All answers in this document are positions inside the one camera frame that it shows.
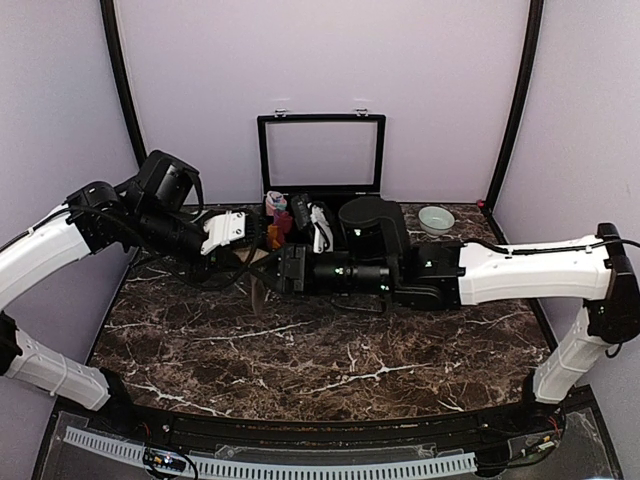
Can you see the magenta purple rolled sock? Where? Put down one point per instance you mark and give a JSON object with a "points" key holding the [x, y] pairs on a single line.
{"points": [[284, 221]]}

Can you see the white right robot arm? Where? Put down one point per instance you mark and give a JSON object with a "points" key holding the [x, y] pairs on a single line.
{"points": [[594, 268]]}

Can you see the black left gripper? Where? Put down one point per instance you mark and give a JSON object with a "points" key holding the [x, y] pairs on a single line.
{"points": [[221, 260]]}

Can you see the black compartment storage box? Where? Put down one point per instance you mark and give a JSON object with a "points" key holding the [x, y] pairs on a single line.
{"points": [[320, 161]]}

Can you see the black corner post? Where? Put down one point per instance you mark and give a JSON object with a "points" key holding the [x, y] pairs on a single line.
{"points": [[121, 79], [524, 74]]}

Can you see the pink white rolled sock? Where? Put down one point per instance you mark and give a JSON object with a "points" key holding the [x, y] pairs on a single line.
{"points": [[275, 202]]}

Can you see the magenta striped sock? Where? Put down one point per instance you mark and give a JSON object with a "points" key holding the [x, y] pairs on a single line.
{"points": [[275, 237]]}

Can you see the green bowl at right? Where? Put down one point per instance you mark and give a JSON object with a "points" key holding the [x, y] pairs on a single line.
{"points": [[435, 221]]}

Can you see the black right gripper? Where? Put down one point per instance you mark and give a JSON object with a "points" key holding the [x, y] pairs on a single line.
{"points": [[290, 256]]}

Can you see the black right corner post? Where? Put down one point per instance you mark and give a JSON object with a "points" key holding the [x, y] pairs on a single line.
{"points": [[524, 74]]}

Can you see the brown sock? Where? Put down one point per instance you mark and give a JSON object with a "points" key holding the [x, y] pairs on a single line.
{"points": [[258, 295]]}

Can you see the white perforated front rail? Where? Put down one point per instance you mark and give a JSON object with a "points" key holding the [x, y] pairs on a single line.
{"points": [[166, 464]]}

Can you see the black left corner post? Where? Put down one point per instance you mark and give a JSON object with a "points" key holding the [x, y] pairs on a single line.
{"points": [[121, 79]]}

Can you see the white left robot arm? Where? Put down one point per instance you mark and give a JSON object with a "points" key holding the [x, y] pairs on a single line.
{"points": [[59, 274]]}

